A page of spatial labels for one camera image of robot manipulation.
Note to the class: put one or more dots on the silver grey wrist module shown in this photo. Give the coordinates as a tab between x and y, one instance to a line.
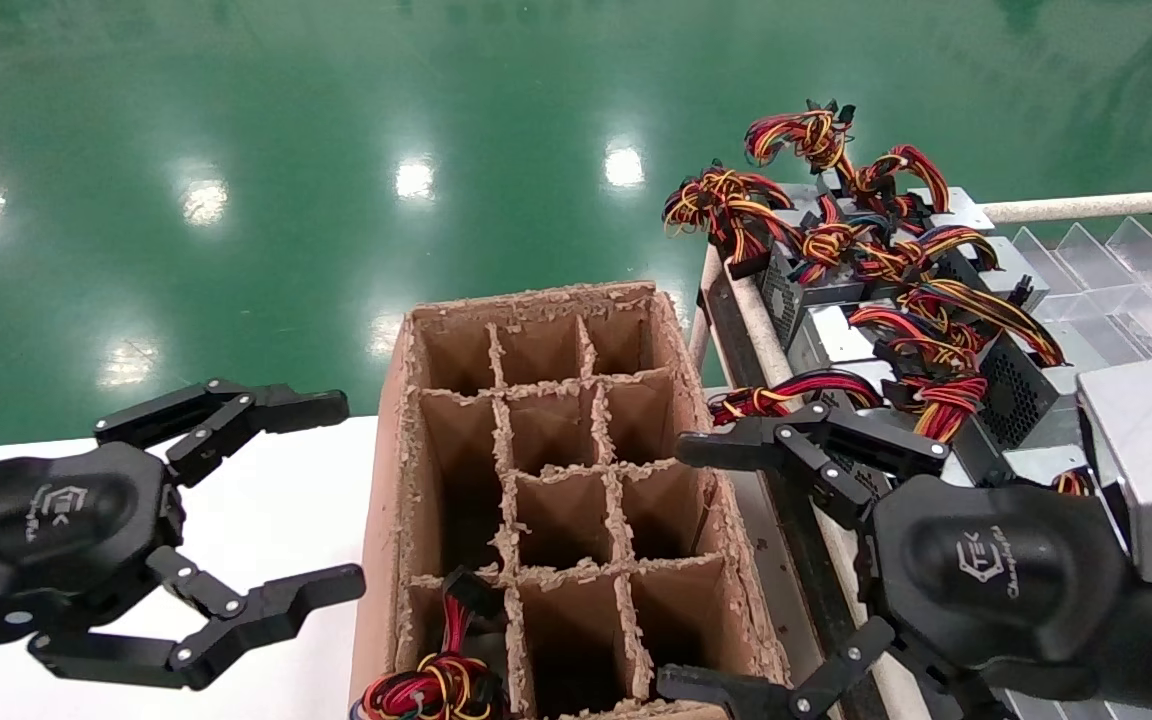
1146	450

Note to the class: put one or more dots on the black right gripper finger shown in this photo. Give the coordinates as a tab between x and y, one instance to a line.
736	695
836	440

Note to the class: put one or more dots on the cardboard cell divider insert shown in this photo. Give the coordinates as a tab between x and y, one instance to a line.
561	575

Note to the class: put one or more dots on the dark grey rack shelf board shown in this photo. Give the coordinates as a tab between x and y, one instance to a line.
739	330

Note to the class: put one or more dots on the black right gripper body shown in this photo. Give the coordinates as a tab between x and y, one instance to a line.
996	580

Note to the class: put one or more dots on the white pipe leg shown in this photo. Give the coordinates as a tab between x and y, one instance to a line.
701	340

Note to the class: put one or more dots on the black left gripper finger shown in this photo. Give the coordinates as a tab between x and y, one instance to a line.
236	405
276	610

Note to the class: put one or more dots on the clear acrylic divider tray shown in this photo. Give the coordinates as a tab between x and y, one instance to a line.
1106	290

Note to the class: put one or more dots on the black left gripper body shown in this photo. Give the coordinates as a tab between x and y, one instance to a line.
46	530

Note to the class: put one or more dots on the brown cardboard box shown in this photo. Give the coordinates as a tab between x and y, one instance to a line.
386	560

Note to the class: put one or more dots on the white pipe rail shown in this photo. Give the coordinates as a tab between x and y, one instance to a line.
1066	208
771	330

